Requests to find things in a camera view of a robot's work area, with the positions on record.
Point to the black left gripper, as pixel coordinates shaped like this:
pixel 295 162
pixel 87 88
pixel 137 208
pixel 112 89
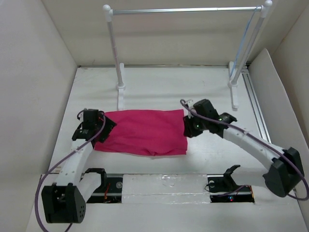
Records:
pixel 108 126

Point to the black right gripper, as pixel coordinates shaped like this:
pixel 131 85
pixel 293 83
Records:
pixel 189 131

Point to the pink trousers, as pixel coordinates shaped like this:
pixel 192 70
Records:
pixel 146 133

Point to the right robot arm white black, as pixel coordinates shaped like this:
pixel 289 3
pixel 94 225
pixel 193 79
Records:
pixel 282 167

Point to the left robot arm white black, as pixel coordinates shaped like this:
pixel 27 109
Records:
pixel 64 201

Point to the white clothes rack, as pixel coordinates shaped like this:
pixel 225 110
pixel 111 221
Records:
pixel 235 67

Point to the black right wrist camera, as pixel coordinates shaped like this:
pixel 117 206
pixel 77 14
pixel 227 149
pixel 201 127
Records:
pixel 205 108

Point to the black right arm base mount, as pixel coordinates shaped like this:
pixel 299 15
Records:
pixel 223 189

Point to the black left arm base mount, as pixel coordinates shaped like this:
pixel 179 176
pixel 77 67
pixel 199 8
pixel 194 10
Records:
pixel 110 190

